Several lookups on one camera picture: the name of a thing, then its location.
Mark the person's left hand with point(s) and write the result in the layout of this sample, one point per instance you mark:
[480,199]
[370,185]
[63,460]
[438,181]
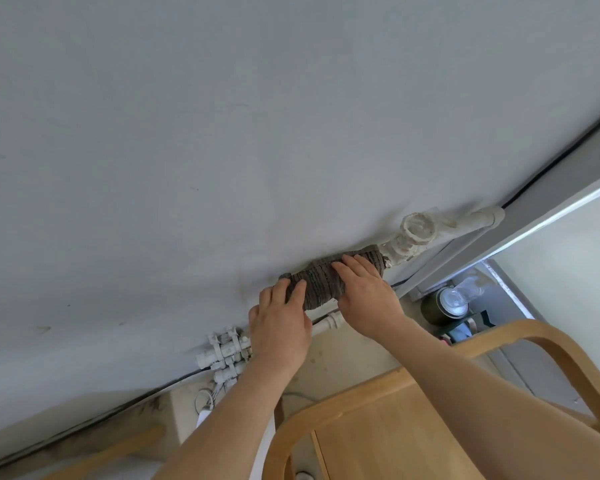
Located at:
[280,334]

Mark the person's right hand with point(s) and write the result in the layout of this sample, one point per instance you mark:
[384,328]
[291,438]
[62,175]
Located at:
[370,304]

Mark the person's right thumb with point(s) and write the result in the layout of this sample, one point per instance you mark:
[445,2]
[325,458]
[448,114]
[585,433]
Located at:
[341,277]

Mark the person's left fingers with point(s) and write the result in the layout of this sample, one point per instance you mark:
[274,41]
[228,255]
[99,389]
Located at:
[280,297]

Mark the grey-brown striped cloth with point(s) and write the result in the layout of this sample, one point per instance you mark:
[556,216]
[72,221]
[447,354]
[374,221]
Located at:
[320,282]

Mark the person's right forearm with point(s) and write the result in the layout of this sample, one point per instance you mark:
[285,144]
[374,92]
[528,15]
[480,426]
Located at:
[480,399]

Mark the person's left forearm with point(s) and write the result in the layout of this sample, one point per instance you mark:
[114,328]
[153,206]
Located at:
[230,424]

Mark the thin white pipe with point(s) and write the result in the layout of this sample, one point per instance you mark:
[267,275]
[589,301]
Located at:
[330,323]

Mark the white pipe fittings cluster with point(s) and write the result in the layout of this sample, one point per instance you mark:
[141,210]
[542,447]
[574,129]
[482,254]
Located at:
[225,352]

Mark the white pipe with valve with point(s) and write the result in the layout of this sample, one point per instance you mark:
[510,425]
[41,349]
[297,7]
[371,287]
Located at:
[420,234]

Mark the dark round tin clear lid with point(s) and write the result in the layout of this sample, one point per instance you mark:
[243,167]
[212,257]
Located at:
[447,304]

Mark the light wooden chair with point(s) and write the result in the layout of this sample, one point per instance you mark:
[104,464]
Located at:
[380,434]

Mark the white door frame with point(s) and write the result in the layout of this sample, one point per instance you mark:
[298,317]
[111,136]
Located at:
[520,229]

